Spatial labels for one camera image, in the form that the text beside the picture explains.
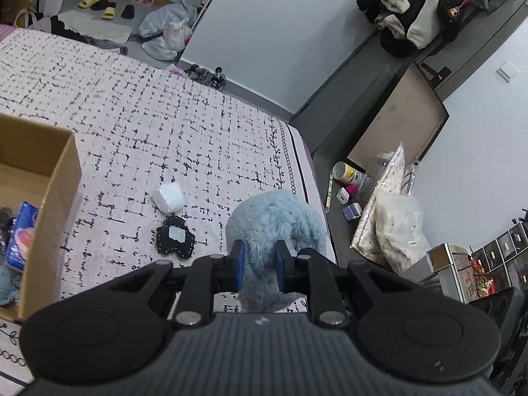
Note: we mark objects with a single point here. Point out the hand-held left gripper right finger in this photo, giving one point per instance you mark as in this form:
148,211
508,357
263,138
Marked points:
282,266

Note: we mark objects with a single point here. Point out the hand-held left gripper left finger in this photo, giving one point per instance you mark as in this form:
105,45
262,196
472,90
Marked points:
238,264

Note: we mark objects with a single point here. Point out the large fluffy blue plush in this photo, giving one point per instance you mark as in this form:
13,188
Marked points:
264,222

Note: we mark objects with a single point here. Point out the black and white patch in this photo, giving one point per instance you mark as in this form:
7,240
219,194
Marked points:
167,247

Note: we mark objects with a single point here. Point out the brown cardboard box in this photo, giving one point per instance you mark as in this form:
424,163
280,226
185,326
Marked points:
53,198

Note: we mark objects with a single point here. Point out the blue tissue packet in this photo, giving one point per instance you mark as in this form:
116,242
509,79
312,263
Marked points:
22,235

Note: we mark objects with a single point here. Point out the small blue patterned plush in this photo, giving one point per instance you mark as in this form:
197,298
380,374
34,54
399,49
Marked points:
8,284

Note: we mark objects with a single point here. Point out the dark plastic packet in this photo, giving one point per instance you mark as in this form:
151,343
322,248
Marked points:
5,231

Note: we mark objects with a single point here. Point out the thin pale stick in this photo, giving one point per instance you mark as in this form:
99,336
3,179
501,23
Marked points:
328,192

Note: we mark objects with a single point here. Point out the small purple box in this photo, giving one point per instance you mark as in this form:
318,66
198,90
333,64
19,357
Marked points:
352,212

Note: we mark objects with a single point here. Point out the white charger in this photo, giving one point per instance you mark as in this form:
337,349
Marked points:
344,195

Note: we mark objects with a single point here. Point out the plastic bag of patterned fabric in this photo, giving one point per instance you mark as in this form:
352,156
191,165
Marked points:
369,218

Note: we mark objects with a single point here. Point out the yellow and white jar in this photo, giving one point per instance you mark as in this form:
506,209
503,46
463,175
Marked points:
344,172

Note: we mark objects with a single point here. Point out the plastic bag of white fleece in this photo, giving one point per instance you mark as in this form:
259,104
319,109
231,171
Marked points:
400,227

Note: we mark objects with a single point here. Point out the pink printed blanket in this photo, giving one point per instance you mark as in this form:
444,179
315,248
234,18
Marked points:
144,132

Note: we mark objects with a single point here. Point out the light coloured box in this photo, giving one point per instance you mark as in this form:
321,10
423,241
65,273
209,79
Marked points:
451,266

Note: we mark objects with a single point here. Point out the brown board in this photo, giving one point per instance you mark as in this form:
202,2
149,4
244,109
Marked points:
396,123

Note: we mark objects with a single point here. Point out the dark grey desk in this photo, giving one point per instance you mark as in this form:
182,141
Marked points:
342,90

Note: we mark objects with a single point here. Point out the dark sandal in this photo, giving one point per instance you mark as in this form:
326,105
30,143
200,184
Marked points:
216,79
196,72

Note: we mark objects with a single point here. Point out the small drawer organizer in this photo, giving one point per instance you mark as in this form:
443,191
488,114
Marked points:
503,247

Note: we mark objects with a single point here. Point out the small white plastic bag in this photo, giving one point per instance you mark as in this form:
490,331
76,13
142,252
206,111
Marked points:
159,49

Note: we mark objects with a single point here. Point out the tied white plastic bag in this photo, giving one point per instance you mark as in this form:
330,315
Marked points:
177,37

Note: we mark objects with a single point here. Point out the large clear plastic bag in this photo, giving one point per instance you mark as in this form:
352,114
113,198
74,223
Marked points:
161,18

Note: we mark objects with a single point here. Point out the white floor mat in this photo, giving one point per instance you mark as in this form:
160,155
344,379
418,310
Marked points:
99,27

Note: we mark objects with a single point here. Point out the black slipper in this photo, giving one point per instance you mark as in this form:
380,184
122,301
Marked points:
128,11
100,4

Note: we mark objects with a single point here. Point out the yellow slipper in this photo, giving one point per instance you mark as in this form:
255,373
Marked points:
87,2
108,13

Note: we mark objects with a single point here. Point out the pile of black and beige clothes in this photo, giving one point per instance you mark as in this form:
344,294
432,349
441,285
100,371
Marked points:
416,4

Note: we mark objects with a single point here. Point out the dark cloth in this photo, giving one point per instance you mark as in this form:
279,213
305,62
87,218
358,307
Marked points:
62,25

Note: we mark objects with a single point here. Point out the white tote bag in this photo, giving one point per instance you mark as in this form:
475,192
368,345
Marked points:
24,18

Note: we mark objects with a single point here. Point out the white wall switch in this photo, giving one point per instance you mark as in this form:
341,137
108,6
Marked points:
508,70

